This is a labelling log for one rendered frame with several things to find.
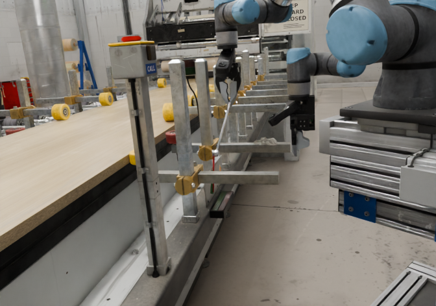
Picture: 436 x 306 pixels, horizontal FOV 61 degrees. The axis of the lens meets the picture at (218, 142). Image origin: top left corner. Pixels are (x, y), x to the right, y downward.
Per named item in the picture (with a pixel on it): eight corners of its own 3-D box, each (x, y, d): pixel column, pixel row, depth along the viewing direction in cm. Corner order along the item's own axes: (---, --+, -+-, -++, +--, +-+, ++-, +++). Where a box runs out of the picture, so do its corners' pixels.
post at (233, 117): (239, 157, 184) (233, 59, 172) (238, 159, 181) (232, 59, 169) (232, 157, 185) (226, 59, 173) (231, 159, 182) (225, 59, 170)
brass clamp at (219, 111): (232, 112, 161) (231, 101, 160) (226, 118, 148) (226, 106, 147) (218, 113, 162) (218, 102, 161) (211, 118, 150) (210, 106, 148)
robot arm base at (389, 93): (455, 101, 86) (459, 58, 83) (430, 112, 76) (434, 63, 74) (389, 98, 97) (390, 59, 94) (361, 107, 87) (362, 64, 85)
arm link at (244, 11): (270, -4, 114) (250, 0, 124) (239, -4, 109) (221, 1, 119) (270, 23, 116) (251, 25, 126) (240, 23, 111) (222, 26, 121)
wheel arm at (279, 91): (290, 94, 199) (290, 87, 199) (290, 94, 196) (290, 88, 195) (201, 97, 211) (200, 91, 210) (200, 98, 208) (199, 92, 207)
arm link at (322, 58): (353, 75, 117) (321, 78, 116) (337, 73, 128) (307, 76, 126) (354, 49, 115) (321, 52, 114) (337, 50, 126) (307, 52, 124)
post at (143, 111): (172, 264, 89) (150, 76, 78) (164, 277, 84) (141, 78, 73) (154, 263, 90) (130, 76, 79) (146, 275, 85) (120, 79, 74)
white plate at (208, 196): (224, 179, 144) (222, 154, 141) (207, 207, 119) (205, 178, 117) (222, 179, 144) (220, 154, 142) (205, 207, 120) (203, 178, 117)
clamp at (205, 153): (220, 150, 140) (219, 137, 139) (212, 161, 127) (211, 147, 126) (206, 150, 141) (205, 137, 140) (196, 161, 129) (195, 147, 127)
